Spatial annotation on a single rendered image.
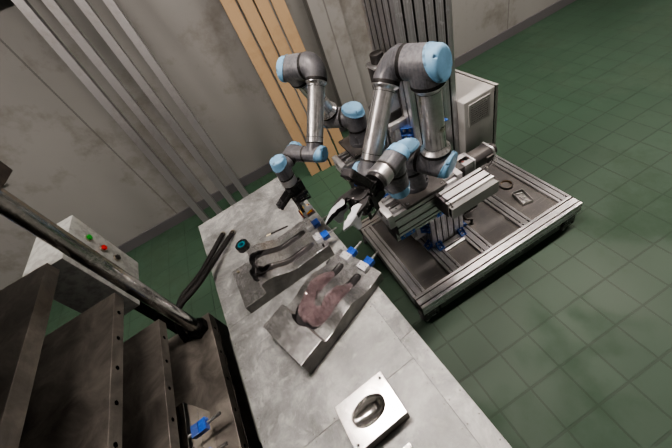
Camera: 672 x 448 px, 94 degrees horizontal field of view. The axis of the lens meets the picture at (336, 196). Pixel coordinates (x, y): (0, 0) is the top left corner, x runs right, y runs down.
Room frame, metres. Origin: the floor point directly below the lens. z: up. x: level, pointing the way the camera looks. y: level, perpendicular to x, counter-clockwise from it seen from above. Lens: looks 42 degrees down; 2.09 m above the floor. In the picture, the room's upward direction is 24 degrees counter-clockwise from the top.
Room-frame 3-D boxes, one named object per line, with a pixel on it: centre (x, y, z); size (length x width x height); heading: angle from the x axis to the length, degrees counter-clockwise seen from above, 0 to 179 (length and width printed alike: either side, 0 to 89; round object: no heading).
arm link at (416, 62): (0.92, -0.43, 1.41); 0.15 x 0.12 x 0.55; 35
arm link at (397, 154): (0.77, -0.22, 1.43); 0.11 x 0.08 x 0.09; 125
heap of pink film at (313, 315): (0.76, 0.24, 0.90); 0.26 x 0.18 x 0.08; 121
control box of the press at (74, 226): (1.13, 1.14, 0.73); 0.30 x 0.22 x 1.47; 14
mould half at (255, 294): (1.08, 0.40, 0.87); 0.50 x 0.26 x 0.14; 104
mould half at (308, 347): (0.76, 0.24, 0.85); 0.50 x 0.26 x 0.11; 121
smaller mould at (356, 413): (0.31, 0.19, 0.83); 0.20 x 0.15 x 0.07; 104
